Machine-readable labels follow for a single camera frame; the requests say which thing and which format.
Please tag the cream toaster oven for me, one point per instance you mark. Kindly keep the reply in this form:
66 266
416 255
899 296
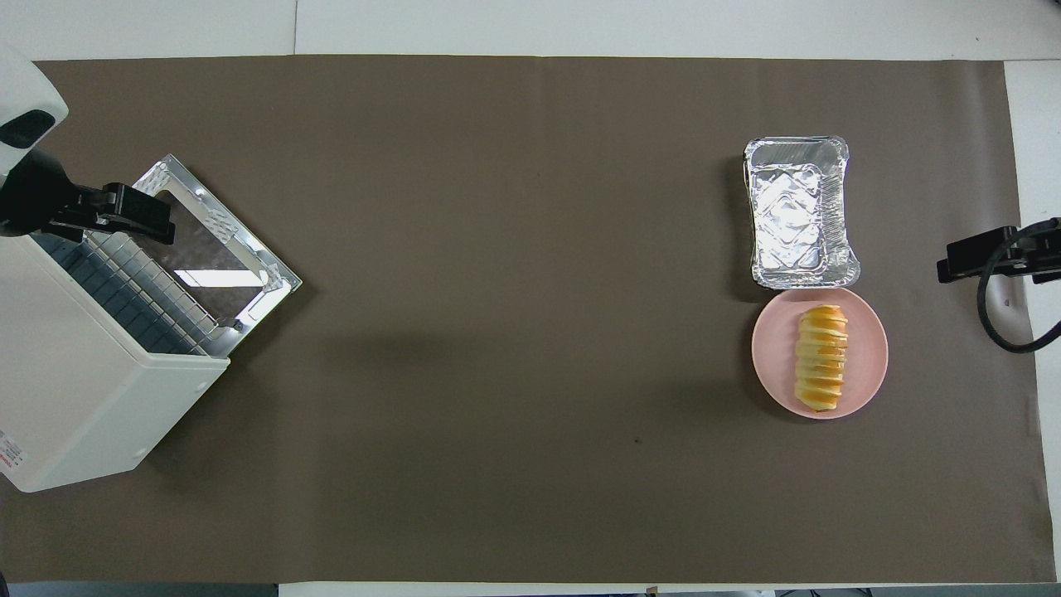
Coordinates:
75 398

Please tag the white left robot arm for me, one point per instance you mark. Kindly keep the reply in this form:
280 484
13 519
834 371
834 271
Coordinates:
25 91

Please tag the sliced yellow bread loaf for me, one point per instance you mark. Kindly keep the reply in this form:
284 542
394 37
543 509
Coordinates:
821 361

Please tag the aluminium foil tray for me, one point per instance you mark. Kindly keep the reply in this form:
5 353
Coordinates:
792 215

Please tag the brown paper table mat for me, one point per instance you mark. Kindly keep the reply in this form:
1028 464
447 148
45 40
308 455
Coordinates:
497 373

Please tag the glass and metal oven door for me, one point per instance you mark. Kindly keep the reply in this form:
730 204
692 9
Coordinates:
224 249

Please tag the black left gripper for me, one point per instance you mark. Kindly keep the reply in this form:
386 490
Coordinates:
37 203

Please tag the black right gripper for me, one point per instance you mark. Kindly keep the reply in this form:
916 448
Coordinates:
1040 253

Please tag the pink round plate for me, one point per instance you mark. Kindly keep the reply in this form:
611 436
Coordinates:
775 356

